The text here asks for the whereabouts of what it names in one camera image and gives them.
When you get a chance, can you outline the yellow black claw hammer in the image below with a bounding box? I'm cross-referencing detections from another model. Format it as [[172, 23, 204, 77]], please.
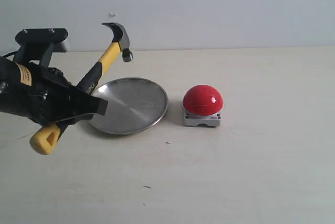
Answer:
[[30, 23, 133, 155]]

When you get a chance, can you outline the red dome push button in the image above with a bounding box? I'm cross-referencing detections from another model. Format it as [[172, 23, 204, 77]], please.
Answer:
[[182, 84, 225, 127]]

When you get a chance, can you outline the round steel plate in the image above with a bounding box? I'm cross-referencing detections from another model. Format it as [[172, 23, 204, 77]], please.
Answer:
[[90, 77, 169, 136]]

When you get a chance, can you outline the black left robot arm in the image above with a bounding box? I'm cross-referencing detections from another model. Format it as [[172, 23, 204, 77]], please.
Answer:
[[1, 58, 108, 126]]

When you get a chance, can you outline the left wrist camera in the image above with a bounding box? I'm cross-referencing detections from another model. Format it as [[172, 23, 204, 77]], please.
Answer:
[[14, 28, 70, 68]]

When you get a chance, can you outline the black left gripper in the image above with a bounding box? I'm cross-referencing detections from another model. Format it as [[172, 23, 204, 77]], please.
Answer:
[[1, 61, 108, 127]]

